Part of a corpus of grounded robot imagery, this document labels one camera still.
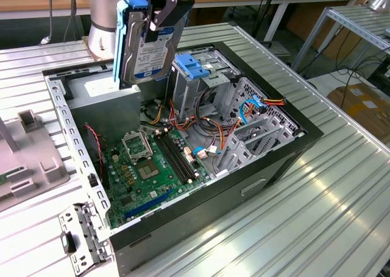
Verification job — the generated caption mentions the red black twisted wire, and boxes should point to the red black twisted wire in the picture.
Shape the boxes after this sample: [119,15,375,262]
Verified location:
[83,123,106,176]

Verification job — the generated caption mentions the metal slat side table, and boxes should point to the metal slat side table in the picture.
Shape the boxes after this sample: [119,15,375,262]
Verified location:
[292,4,390,74]

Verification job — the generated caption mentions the green RAM stick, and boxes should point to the green RAM stick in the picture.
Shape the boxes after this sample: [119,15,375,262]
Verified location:
[0,166,26,185]

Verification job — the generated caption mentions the grey parts rack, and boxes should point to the grey parts rack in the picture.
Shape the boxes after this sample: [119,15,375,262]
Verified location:
[0,108,77,212]

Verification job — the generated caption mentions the blue expansion slot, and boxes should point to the blue expansion slot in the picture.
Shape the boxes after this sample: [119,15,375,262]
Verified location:
[124,188,174,220]

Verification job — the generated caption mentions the metal optical drive cage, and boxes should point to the metal optical drive cage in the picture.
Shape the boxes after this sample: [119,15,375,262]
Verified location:
[166,50,241,121]

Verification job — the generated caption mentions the CPU socket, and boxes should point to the CPU socket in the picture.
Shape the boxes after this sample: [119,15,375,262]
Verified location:
[135,158,161,181]

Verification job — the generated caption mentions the brown cardboard box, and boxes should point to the brown cardboard box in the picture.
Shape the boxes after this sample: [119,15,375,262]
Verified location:
[327,82,390,144]

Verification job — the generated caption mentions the black open PC case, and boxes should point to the black open PC case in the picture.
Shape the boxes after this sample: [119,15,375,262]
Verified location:
[41,41,324,277]

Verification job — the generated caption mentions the blue plastic bay latch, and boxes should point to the blue plastic bay latch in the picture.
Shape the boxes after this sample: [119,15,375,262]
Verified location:
[175,54,211,80]

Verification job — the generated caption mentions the hard disk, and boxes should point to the hard disk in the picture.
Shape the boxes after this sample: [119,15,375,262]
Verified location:
[112,0,190,91]

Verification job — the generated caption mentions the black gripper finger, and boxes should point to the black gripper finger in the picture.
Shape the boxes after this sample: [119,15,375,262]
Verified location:
[142,0,196,43]

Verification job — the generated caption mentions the green motherboard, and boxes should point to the green motherboard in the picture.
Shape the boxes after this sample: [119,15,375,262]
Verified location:
[100,127,211,229]

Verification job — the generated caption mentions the metal socket cover frame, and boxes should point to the metal socket cover frame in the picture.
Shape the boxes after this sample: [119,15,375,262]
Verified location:
[121,130,153,165]

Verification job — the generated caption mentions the red yellow power wire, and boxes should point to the red yellow power wire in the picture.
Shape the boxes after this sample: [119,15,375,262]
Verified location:
[262,96,286,107]

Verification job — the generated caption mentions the metal disk bay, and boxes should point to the metal disk bay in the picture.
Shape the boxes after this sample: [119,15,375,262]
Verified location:
[213,115,298,180]

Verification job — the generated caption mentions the black RAM slot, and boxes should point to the black RAM slot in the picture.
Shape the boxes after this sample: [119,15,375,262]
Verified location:
[153,133,190,185]
[163,130,197,180]

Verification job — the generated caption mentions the yellow black power wires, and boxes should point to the yellow black power wires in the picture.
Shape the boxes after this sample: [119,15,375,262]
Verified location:
[141,99,168,127]

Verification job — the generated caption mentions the grey power supply unit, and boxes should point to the grey power supply unit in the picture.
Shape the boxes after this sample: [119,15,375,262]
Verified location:
[65,69,143,141]

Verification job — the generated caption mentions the orange black wire bundle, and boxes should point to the orange black wire bundle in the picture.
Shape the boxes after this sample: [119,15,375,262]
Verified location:
[166,88,244,156]

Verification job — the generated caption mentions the metal slot retention bracket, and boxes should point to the metal slot retention bracket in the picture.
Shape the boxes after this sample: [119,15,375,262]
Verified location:
[57,202,112,275]

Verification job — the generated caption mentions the blue data wire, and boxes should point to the blue data wire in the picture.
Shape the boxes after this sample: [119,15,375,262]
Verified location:
[239,96,269,125]

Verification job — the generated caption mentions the black cable with metal plug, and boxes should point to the black cable with metal plug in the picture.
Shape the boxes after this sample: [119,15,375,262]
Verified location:
[41,0,79,46]

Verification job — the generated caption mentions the short blue wire white plug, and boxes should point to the short blue wire white plug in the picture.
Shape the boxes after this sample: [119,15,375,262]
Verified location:
[193,146,222,161]

